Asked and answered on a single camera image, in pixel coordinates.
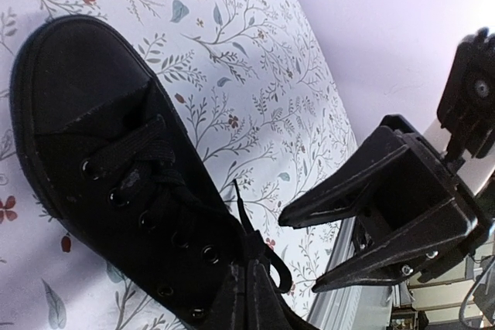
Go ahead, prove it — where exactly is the black shoelace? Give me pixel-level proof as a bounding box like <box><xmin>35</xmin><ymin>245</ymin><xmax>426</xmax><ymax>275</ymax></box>
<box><xmin>73</xmin><ymin>114</ymin><xmax>292</xmax><ymax>305</ymax></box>

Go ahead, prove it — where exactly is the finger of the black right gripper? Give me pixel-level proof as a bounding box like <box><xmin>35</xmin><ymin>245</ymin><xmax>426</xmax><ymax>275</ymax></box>
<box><xmin>312</xmin><ymin>203</ymin><xmax>468</xmax><ymax>293</ymax></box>
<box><xmin>278</xmin><ymin>126</ymin><xmax>407</xmax><ymax>229</ymax></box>

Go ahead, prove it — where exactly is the floral tablecloth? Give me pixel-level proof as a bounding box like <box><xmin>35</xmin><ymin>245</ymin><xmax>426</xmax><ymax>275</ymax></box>
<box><xmin>1</xmin><ymin>0</ymin><xmax>357</xmax><ymax>329</ymax></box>

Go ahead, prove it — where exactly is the black shoe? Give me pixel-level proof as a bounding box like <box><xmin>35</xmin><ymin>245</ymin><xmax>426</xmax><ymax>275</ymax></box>
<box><xmin>10</xmin><ymin>15</ymin><xmax>309</xmax><ymax>329</ymax></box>

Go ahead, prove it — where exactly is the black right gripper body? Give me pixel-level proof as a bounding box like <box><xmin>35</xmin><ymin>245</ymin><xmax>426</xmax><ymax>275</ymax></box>
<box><xmin>359</xmin><ymin>115</ymin><xmax>490</xmax><ymax>284</ymax></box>

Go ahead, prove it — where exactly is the front aluminium rail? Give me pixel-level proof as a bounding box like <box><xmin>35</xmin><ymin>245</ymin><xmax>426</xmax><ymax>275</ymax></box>
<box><xmin>307</xmin><ymin>217</ymin><xmax>411</xmax><ymax>330</ymax></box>

